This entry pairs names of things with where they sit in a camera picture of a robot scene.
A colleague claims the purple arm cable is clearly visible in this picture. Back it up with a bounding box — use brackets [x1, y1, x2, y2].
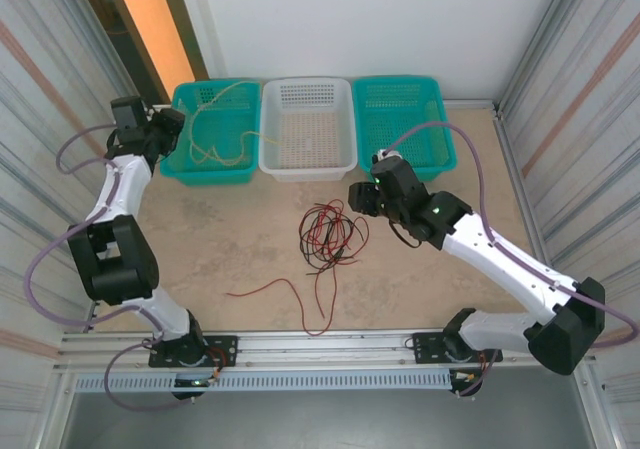
[382, 121, 640, 398]
[24, 121, 197, 413]

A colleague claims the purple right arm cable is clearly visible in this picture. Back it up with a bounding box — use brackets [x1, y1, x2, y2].
[382, 121, 640, 398]

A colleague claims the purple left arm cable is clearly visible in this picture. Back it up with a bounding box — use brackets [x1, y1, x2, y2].
[24, 121, 197, 413]

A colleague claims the red and black wire tangle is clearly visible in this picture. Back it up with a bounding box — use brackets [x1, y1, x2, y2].
[298, 199, 372, 270]

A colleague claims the teal plastic basket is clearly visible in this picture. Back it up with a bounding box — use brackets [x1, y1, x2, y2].
[159, 78, 264, 188]
[351, 74, 459, 183]

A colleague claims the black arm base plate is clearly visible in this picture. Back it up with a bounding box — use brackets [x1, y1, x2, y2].
[148, 334, 239, 369]
[410, 332, 504, 365]

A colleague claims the aluminium mounting rail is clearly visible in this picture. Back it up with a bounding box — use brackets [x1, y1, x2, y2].
[58, 326, 599, 370]

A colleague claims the grey slotted cable duct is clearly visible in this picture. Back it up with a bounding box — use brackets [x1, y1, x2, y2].
[73, 371, 454, 394]

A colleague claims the wooden door frame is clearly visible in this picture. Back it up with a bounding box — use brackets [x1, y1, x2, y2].
[72, 0, 210, 106]

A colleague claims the thin red cable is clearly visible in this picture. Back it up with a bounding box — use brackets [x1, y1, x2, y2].
[225, 263, 337, 338]

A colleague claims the white plastic basket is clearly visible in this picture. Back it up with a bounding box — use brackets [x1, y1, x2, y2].
[258, 76, 359, 184]

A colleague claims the thin yellow cable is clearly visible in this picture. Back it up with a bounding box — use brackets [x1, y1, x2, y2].
[187, 81, 282, 166]

